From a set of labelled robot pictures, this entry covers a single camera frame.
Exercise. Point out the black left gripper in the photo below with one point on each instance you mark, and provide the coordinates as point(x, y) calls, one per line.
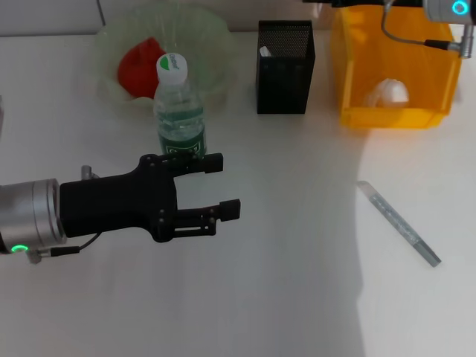
point(119, 204)

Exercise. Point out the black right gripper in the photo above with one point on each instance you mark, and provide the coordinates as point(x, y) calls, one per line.
point(372, 3)

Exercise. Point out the green label water bottle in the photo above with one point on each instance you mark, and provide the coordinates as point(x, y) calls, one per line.
point(178, 111)

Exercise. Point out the white paper ball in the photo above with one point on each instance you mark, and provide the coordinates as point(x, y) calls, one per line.
point(390, 93)

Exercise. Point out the green pen with white clip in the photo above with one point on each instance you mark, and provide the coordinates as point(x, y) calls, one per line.
point(265, 52)

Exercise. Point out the red orange fruit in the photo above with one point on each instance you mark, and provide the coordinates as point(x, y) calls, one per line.
point(137, 70)

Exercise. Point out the grey silver pen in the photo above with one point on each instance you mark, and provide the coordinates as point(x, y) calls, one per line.
point(394, 219)

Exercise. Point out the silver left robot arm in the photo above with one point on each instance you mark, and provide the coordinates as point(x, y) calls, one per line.
point(29, 215)

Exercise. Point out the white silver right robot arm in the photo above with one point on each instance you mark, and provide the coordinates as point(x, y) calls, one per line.
point(442, 9)

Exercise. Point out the black mesh pen holder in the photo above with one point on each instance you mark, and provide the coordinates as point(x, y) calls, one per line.
point(284, 85)

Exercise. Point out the green glass fruit plate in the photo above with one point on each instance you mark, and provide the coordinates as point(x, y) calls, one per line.
point(208, 44)

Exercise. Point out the yellow plastic bin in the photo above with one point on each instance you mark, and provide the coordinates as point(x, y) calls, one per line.
point(364, 56)

